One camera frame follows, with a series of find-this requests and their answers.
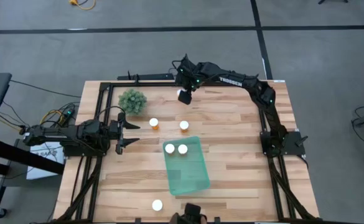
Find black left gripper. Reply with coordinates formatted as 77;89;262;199
108;112;141;156

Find small potted green plant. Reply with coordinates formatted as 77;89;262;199
118;88;148;115

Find green translucent plastic tray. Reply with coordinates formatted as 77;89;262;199
162;136;211;197

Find white printed box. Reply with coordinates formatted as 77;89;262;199
26;142;66;180

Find yellow extension cable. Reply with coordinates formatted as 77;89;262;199
68;0;97;11

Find black floor cable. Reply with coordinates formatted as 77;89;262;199
9;79;82;99

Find black box with antennas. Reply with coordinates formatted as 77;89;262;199
116;70;175;81

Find black device green light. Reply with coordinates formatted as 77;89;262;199
63;107;77;121

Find black aluminium table frame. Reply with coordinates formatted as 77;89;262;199
55;80;321;224

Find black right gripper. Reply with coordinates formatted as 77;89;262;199
171;53;203;105

